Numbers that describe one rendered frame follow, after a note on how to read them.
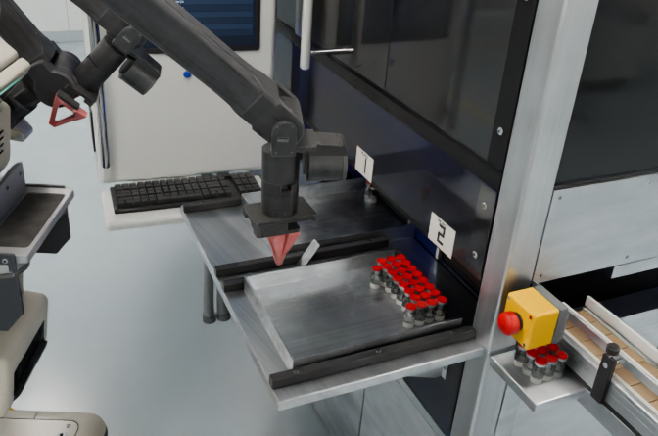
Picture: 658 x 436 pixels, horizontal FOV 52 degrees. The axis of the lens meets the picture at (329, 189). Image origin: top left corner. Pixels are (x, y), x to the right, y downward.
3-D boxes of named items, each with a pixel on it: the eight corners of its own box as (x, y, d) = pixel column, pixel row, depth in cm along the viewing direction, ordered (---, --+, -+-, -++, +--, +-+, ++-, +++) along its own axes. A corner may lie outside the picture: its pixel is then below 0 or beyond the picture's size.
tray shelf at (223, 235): (355, 187, 185) (355, 180, 184) (516, 347, 128) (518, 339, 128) (180, 212, 166) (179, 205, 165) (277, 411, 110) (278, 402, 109)
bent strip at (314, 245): (313, 262, 147) (314, 238, 144) (318, 268, 144) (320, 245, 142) (251, 272, 141) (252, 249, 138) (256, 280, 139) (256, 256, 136)
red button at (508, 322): (510, 322, 116) (515, 304, 114) (525, 337, 113) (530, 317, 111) (493, 327, 115) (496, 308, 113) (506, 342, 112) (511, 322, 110)
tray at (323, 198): (364, 188, 180) (365, 176, 178) (413, 237, 159) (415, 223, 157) (241, 206, 167) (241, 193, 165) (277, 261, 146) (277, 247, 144)
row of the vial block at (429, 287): (399, 270, 145) (402, 252, 143) (446, 319, 131) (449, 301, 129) (391, 272, 144) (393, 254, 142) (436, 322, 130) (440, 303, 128)
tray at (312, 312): (392, 262, 149) (394, 248, 147) (459, 333, 128) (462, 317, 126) (244, 291, 135) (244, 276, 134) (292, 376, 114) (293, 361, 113)
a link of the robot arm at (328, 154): (268, 93, 100) (272, 122, 93) (345, 93, 102) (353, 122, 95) (266, 161, 107) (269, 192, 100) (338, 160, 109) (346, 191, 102)
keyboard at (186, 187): (252, 176, 199) (252, 169, 198) (265, 198, 187) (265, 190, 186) (110, 190, 185) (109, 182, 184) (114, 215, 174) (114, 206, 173)
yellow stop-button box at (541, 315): (532, 317, 121) (540, 283, 118) (559, 342, 115) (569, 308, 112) (497, 325, 118) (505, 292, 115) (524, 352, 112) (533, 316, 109)
